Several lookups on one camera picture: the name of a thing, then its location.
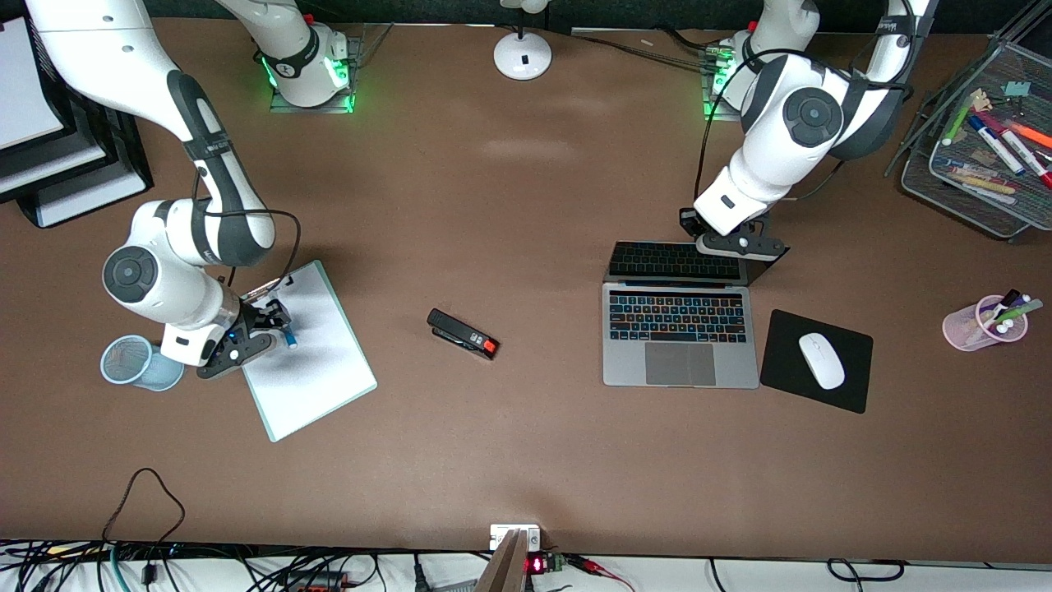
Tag white socket box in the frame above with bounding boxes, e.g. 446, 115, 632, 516
490, 524, 542, 552

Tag white lamp base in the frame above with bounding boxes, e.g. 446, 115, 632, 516
493, 0, 553, 81

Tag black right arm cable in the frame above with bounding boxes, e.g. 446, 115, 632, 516
193, 148, 303, 301

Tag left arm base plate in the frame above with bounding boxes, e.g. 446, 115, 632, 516
701, 41, 792, 123

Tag black cable loop thin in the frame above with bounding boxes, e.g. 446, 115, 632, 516
824, 557, 907, 581

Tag orange power strip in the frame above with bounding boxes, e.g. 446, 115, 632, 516
279, 570, 353, 592

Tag black marker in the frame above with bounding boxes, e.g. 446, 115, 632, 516
985, 289, 1022, 323

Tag green marker in tray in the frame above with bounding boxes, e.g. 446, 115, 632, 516
943, 92, 985, 147

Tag white computer mouse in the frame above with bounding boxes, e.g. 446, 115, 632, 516
798, 332, 847, 391

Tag black mouse pad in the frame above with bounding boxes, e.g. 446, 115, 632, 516
759, 309, 874, 414

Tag white paper sheets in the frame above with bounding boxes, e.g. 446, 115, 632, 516
0, 16, 68, 150

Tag wooden camera post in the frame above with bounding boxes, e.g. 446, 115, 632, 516
475, 529, 531, 592

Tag black looped cable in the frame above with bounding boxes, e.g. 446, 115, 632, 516
101, 467, 187, 548

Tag green marker in cup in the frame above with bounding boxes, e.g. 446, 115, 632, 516
993, 299, 1045, 326

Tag blue mesh pen cup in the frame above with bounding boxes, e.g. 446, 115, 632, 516
100, 335, 186, 392

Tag red and black wires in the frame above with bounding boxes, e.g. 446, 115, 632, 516
567, 555, 638, 592

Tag black stapler with red tip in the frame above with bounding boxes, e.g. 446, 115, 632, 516
427, 308, 501, 361

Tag black cables to arm base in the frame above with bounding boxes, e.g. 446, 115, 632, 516
571, 29, 724, 71

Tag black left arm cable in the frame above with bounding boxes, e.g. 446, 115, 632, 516
694, 0, 934, 202

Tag tangled black cables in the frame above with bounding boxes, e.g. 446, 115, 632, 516
0, 539, 478, 592

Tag orange highlighter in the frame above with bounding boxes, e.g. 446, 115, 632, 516
1004, 119, 1052, 150

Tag black stacked paper tray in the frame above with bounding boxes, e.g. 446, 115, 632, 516
0, 16, 155, 229

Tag blue and white tray marker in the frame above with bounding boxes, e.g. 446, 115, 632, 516
967, 113, 1027, 177

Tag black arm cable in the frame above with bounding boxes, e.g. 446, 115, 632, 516
694, 0, 934, 202
193, 148, 303, 301

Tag pink mesh pen cup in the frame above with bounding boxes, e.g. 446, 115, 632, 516
942, 294, 1030, 353

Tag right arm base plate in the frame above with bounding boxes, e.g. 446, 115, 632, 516
270, 23, 394, 114

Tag yellow crayon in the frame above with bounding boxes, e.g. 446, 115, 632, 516
945, 164, 1020, 205

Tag green clipboard with white paper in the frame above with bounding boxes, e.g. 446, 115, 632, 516
238, 260, 379, 443

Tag silver laptop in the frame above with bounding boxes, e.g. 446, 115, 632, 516
602, 241, 791, 390

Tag grey mesh desk tray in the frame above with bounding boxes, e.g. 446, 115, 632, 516
884, 16, 1052, 241

